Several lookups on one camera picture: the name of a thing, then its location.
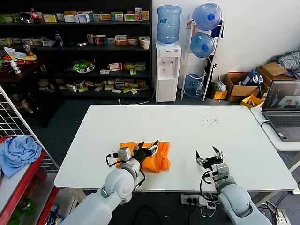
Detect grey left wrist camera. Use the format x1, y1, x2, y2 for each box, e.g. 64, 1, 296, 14
117, 147, 131, 163

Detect white work table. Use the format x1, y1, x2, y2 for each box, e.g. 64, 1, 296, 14
53, 104, 298, 193

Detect blue water jug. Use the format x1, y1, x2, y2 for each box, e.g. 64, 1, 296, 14
192, 2, 222, 31
184, 73, 206, 98
189, 32, 216, 59

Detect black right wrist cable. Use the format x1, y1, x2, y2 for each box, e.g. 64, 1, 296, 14
199, 171, 213, 195

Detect blue white medicine box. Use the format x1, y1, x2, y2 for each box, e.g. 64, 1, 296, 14
75, 12, 90, 23

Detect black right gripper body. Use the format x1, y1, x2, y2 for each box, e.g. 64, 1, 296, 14
202, 155, 223, 169

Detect black shelving unit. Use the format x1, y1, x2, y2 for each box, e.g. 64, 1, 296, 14
0, 0, 153, 99

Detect grey laptop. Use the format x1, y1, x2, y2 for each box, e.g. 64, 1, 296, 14
262, 80, 300, 142

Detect purple drink bottle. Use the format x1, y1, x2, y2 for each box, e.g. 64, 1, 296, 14
22, 40, 33, 56

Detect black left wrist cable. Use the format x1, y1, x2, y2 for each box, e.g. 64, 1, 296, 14
105, 153, 119, 167

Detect upright blue water bottle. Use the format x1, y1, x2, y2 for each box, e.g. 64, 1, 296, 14
156, 5, 182, 46

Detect green plastic item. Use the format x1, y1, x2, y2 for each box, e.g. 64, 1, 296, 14
17, 198, 38, 216

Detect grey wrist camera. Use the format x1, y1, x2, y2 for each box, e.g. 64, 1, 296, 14
210, 164, 231, 182
117, 147, 131, 163

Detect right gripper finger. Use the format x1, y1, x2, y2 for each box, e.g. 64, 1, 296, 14
211, 146, 224, 160
195, 150, 207, 165

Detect small yellow box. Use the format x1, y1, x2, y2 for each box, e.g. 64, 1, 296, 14
240, 94, 265, 109
210, 90, 228, 100

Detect dark wooden table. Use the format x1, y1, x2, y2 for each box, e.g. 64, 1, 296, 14
0, 56, 66, 128

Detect light blue crumpled garment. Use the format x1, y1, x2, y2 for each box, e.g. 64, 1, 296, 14
0, 135, 43, 178

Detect shiny black bowl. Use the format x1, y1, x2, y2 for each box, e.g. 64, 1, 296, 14
19, 12, 34, 23

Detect small white bottle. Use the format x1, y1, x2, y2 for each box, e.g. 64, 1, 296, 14
10, 60, 21, 74

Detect cola bottle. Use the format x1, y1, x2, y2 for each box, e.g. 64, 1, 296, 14
30, 8, 40, 24

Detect bowl with green fruit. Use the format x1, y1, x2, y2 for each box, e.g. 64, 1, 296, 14
67, 59, 96, 74

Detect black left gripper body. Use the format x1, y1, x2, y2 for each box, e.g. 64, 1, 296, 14
133, 148, 152, 163

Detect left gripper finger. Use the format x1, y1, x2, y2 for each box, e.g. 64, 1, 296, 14
146, 140, 160, 157
133, 141, 146, 153

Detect yellow white medicine box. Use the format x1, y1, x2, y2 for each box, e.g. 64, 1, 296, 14
43, 14, 58, 23
114, 35, 128, 45

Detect white power strip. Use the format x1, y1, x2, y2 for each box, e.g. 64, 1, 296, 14
180, 194, 207, 207

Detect red and white cart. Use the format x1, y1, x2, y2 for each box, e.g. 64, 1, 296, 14
0, 135, 60, 225

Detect orange t-shirt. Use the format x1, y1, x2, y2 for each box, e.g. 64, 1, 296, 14
115, 140, 172, 173

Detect brown cardboard box stack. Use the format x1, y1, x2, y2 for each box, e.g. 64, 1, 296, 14
255, 62, 298, 94

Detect clear plastic bag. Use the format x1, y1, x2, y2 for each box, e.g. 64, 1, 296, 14
212, 77, 227, 92

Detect small white side table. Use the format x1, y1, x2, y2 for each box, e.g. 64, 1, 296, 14
250, 107, 300, 152

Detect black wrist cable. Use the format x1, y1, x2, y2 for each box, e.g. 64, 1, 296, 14
199, 171, 213, 195
105, 153, 119, 167

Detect grey floor power strip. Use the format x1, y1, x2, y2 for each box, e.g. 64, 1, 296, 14
274, 208, 293, 223

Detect white metal jug rack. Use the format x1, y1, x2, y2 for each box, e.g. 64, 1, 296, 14
180, 14, 225, 102

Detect dark blue hanging cloth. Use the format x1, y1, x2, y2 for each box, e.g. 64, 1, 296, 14
212, 21, 225, 39

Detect open brown cardboard box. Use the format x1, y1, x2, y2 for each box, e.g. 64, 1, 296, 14
225, 72, 260, 103

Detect pile of striped clothes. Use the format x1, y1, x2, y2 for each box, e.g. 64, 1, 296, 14
269, 51, 300, 78

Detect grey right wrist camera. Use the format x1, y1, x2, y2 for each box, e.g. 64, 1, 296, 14
210, 164, 231, 182

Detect blue drink bottle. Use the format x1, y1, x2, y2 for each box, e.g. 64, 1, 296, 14
54, 30, 64, 48

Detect white wire grid panel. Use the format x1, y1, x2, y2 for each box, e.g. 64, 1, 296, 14
0, 84, 59, 174

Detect teal white medicine box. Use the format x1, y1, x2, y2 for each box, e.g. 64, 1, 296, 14
111, 11, 124, 22

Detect black floor cable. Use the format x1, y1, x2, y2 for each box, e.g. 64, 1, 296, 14
135, 205, 163, 225

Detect white water dispenser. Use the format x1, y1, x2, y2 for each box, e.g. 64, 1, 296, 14
155, 41, 182, 103

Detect blue shopping bag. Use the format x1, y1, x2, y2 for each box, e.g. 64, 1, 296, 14
239, 69, 264, 87

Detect white dispenser power cable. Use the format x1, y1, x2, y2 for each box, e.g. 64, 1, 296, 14
118, 89, 157, 105

